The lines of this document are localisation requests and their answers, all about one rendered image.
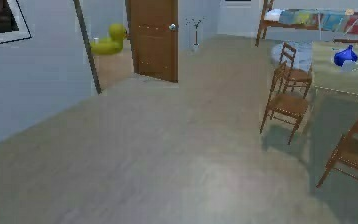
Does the framed wall picture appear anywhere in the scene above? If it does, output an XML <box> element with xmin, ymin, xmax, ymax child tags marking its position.
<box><xmin>0</xmin><ymin>0</ymin><xmax>33</xmax><ymax>47</ymax></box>

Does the blue vase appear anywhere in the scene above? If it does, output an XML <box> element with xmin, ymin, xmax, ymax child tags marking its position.
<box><xmin>333</xmin><ymin>44</ymin><xmax>358</xmax><ymax>67</ymax></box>

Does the white pillow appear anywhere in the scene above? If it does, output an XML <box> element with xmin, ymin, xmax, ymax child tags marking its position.
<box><xmin>264</xmin><ymin>8</ymin><xmax>284</xmax><ymax>22</ymax></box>

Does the wooden bed with colourful cover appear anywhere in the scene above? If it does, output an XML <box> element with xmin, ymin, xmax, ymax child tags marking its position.
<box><xmin>255</xmin><ymin>0</ymin><xmax>358</xmax><ymax>48</ymax></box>

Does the brown wooden chair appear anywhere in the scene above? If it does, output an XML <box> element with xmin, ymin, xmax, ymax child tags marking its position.
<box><xmin>316</xmin><ymin>112</ymin><xmax>358</xmax><ymax>218</ymax></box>
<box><xmin>259</xmin><ymin>61</ymin><xmax>311</xmax><ymax>146</ymax></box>
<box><xmin>272</xmin><ymin>41</ymin><xmax>314</xmax><ymax>100</ymax></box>

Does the brown wooden room door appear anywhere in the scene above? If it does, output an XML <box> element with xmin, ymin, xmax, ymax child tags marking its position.
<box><xmin>125</xmin><ymin>0</ymin><xmax>180</xmax><ymax>83</ymax></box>

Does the yellow rubber duck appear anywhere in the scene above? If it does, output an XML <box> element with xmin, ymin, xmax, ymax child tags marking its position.
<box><xmin>90</xmin><ymin>23</ymin><xmax>128</xmax><ymax>56</ymax></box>

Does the thin black floor lamp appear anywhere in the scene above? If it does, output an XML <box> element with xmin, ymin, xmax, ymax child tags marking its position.
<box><xmin>186</xmin><ymin>18</ymin><xmax>205</xmax><ymax>52</ymax></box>

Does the pale green table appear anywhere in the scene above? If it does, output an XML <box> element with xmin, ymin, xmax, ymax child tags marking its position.
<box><xmin>309</xmin><ymin>40</ymin><xmax>358</xmax><ymax>194</ymax></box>

